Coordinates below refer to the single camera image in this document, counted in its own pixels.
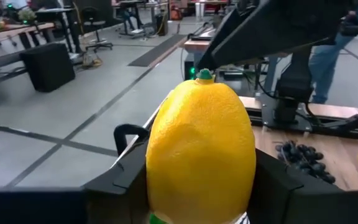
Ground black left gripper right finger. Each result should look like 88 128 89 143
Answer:
247 148 344 224

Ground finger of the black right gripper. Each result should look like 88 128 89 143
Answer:
196 0 310 70

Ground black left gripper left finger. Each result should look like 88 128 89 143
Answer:
82 141 151 224

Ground yellow lemon green tip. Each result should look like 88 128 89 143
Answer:
145 68 257 224

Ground dark purple grape bunch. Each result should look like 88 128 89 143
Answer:
274 140 337 185

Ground person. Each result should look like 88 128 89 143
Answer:
308 0 358 105

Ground dark arched table clamp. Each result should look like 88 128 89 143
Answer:
113 123 150 156

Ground wooden workstation table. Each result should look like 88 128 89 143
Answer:
183 37 213 54

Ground black controller box green light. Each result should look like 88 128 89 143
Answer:
183 52 198 81

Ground black computer tower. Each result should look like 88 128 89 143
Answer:
155 14 169 37

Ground dark floor mat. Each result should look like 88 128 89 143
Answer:
127 33 188 68

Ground black cube box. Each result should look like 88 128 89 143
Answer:
19 42 76 93

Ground black office chair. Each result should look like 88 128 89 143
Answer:
81 6 114 52

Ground black standing desk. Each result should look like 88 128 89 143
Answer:
35 7 82 54

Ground wooden side table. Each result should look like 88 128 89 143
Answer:
0 21 55 50

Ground small green table plant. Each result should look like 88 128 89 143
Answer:
17 9 37 22

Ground yellow floor cable coil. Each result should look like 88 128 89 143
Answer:
81 51 104 68

